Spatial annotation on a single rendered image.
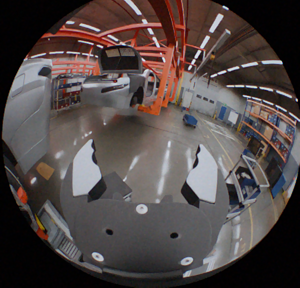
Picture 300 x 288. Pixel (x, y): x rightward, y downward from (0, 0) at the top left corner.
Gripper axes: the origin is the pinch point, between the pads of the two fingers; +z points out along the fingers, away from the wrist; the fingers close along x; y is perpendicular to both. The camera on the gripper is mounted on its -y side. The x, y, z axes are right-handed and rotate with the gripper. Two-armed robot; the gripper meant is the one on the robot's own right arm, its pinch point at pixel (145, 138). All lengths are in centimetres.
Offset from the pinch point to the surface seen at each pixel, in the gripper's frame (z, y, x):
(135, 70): 279, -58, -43
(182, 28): 206, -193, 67
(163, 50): 288, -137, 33
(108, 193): 36, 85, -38
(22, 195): -28, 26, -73
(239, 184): 18, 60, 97
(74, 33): 182, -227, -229
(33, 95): 23, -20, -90
